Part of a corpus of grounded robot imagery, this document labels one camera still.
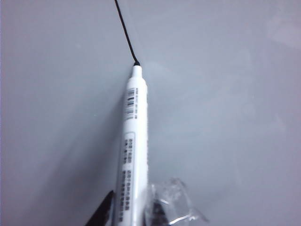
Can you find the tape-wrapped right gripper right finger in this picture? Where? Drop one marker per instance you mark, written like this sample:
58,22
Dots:
171,202

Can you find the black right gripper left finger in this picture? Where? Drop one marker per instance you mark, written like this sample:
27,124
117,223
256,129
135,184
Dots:
102,212

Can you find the white marker pen black cap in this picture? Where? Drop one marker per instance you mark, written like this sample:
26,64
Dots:
135,141

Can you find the white whiteboard panel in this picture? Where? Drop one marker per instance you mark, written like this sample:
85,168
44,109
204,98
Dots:
211,70

